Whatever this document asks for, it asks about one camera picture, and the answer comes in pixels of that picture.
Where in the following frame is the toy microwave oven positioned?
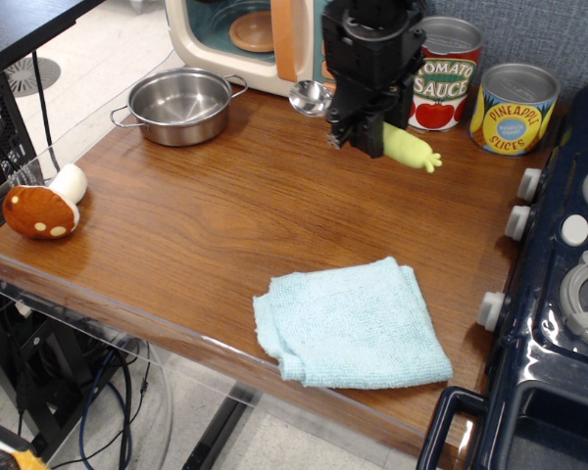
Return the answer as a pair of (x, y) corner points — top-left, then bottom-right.
(165, 0), (335, 96)

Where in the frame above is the clear acrylic side barrier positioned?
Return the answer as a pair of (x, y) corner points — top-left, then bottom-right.
(0, 0), (264, 470)

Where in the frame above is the plush brown mushroom toy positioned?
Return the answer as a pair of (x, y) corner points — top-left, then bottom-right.
(2, 164), (88, 240)

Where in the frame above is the white stove knob middle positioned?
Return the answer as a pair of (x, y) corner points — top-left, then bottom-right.
(505, 206), (530, 241)

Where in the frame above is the white stove knob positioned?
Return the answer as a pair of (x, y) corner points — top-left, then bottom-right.
(505, 206), (530, 241)
(477, 292), (505, 332)
(516, 167), (542, 203)

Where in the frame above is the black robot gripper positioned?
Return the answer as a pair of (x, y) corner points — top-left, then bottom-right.
(321, 1), (426, 158)

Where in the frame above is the blue floor cable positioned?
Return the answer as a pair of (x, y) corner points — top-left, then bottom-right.
(77, 342), (134, 470)

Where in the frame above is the white stove knob upper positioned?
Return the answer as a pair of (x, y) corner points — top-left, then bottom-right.
(516, 167), (542, 203)

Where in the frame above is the dark blue toy stove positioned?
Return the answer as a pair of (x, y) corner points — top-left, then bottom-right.
(417, 85), (588, 469)

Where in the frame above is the pineapple slices can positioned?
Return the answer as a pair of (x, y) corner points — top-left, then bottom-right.
(469, 63), (561, 157)

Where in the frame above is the yellow handled ice cream scoop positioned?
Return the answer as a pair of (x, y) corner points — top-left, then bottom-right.
(289, 80), (442, 173)

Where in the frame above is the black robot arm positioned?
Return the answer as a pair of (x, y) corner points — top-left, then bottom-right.
(321, 1), (425, 158)

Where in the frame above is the light blue folded towel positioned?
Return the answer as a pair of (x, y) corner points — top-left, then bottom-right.
(253, 257), (453, 390)

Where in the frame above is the tomato sauce can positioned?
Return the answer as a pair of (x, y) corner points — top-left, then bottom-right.
(409, 16), (484, 131)

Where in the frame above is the small stainless steel pot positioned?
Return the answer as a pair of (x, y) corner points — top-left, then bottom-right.
(110, 67), (248, 147)

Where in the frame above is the black desk at left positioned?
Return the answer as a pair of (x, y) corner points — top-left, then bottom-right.
(0, 0), (109, 84)

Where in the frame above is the white stove knob lower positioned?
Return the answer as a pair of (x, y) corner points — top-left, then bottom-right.
(477, 292), (505, 332)

